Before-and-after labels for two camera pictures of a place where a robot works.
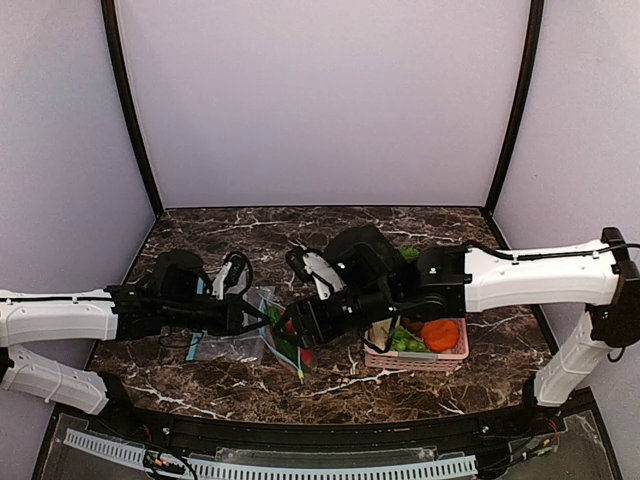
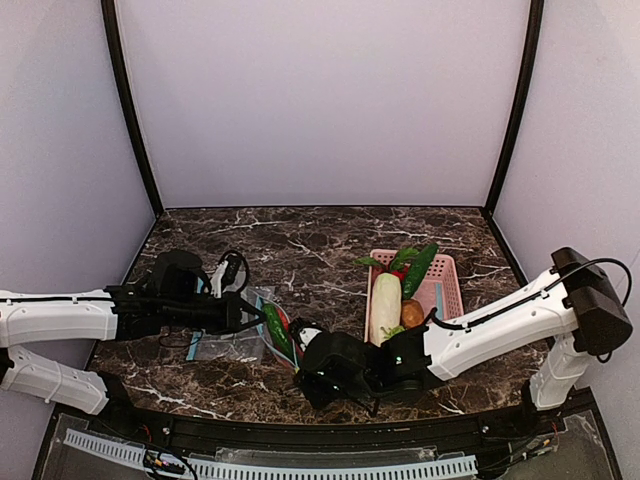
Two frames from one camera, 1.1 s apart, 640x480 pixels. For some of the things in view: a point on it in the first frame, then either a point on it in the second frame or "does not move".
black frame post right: [536, 15] does not move
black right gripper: [307, 321] → [304, 368]
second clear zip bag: [244, 346] does not move
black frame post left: [110, 12] does not move
